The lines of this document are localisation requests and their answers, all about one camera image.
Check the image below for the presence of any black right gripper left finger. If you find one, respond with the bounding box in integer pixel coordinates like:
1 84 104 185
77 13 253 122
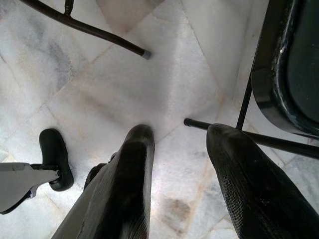
79 123 156 239

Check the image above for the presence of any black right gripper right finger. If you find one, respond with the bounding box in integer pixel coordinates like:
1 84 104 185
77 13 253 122
206 123 319 239

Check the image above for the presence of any black robot right foot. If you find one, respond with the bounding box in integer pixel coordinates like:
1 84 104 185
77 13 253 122
83 153 118 191

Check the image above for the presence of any black robot foot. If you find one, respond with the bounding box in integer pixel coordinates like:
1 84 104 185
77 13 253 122
83 153 118 191
39 128 74 192

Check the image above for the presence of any grey robot right leg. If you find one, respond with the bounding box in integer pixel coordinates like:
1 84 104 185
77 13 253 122
51 149 121 239

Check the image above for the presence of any grey robot leg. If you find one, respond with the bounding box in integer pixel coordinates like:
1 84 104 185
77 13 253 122
0 161 62 215
51 149 121 239

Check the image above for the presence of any black robot left foot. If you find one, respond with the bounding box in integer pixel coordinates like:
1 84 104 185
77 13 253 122
39 128 74 192

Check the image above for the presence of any grey robot left leg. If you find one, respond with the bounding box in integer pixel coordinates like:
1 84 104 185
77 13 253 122
0 161 62 215

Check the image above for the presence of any brown metal chair, grey-capped leg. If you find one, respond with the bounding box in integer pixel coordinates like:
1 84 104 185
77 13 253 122
19 0 152 61

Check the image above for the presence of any dark green chair, black frame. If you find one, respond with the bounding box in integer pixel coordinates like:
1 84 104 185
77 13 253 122
183 0 319 160

